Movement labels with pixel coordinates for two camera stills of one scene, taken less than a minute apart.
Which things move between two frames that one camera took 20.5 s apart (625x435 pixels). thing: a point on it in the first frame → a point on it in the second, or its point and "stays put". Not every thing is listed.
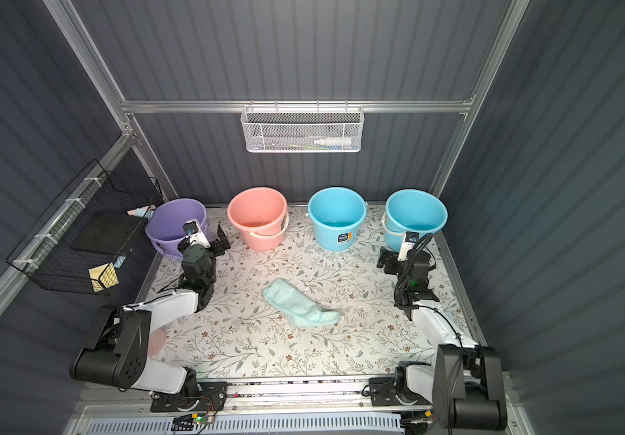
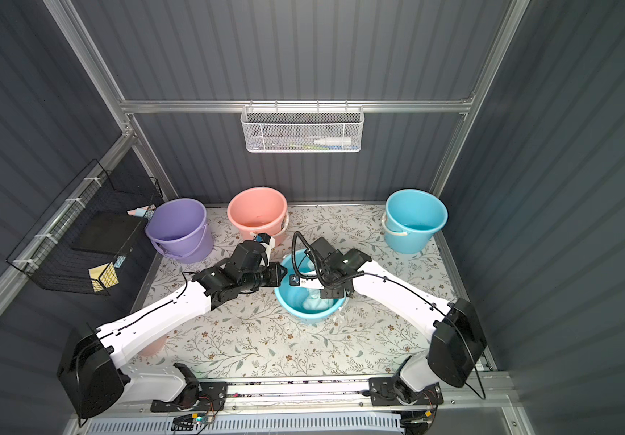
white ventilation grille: [253, 426] stays put
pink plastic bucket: [260, 213] stays put
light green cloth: [301, 309] → [313, 300]
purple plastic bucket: [165, 225] stays put
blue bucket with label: [335, 213] → [302, 301]
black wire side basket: [81, 241] stays put
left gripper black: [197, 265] → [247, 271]
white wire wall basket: [302, 129] stays put
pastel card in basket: [138, 212] stays put
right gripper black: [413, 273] → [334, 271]
